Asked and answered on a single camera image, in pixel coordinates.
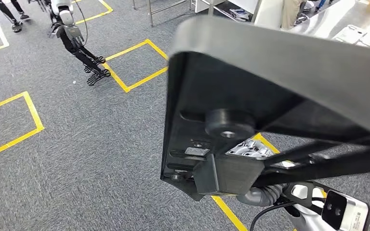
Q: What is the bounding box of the black plastic panel part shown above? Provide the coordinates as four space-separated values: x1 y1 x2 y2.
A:
160 16 370 202

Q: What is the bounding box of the white blue sneaker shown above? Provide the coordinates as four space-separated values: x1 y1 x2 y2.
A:
229 8 253 22

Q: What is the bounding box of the black and silver humanoid robot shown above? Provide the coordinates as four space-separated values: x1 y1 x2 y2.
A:
28 0 112 87

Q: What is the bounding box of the black camera cable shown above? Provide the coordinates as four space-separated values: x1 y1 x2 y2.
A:
250 201 297 231

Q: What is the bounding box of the black camera bracket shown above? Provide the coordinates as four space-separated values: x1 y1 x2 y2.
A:
280 181 328 218

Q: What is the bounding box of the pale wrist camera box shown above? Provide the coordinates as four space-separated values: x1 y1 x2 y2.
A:
320 190 370 231

